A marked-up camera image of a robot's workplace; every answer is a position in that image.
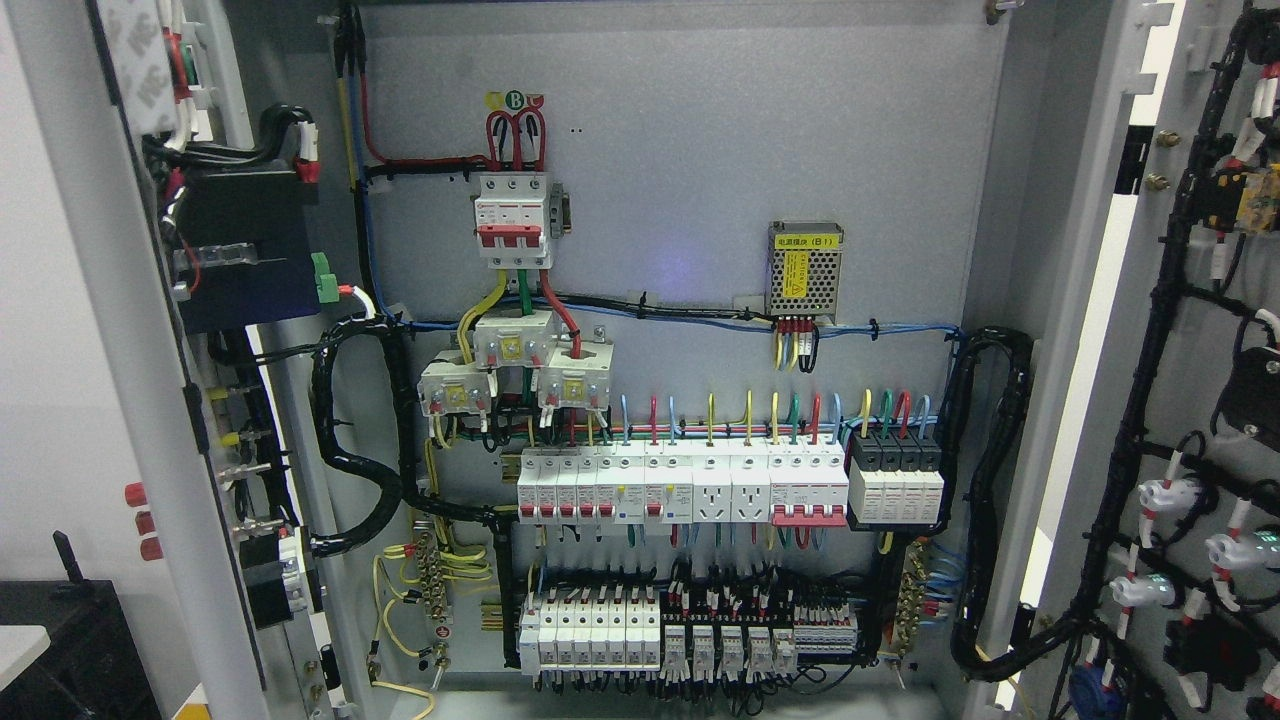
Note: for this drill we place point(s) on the grey cabinet door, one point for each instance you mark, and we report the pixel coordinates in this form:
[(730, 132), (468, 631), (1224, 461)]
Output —
[(95, 391), (1162, 570)]

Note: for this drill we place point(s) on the white current transformers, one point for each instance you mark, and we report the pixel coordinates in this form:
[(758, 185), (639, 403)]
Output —
[(503, 348)]

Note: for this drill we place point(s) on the metal mesh power supply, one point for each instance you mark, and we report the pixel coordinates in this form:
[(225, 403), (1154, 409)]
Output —
[(805, 268)]

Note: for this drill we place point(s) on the white socket and breaker row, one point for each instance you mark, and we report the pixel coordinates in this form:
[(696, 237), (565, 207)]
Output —
[(684, 482)]

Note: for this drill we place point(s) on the white red main breaker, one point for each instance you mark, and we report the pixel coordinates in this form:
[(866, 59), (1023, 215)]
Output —
[(512, 221)]

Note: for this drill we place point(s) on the lower relay terminal row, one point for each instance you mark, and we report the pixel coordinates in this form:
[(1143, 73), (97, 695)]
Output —
[(726, 631)]

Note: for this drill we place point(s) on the black white surge protector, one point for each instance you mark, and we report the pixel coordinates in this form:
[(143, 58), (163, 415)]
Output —
[(895, 481)]

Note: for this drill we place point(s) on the brass ground terminal bar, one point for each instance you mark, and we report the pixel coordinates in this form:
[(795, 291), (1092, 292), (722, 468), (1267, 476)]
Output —
[(430, 583)]

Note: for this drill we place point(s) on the black digital power meter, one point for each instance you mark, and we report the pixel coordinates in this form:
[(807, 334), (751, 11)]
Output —
[(247, 229)]

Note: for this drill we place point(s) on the black box with antenna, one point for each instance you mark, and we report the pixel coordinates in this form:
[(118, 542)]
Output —
[(91, 669)]

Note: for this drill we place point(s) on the red terminal post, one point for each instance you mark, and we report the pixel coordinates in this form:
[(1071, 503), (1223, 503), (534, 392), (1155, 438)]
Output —
[(135, 496)]

